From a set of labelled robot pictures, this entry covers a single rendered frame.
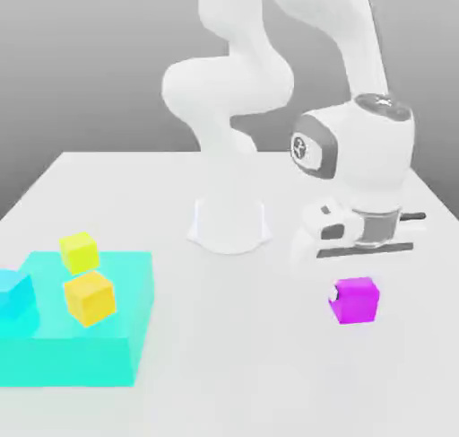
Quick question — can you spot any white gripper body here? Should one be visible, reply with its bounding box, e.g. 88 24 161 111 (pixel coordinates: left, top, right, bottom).
314 241 416 267

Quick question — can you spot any small magenta cube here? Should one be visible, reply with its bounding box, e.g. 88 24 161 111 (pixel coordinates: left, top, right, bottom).
327 276 381 326

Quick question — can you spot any small orange yellow cube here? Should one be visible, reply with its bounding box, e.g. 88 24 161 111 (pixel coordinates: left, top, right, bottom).
63 269 118 328

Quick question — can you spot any small lime yellow cube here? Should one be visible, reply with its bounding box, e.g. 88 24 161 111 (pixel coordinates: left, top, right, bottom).
57 231 100 276

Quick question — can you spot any small cyan cube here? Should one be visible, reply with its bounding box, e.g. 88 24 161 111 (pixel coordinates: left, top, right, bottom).
0 268 41 339

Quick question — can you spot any large turquoise box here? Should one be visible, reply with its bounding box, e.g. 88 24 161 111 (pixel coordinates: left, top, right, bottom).
0 250 156 389

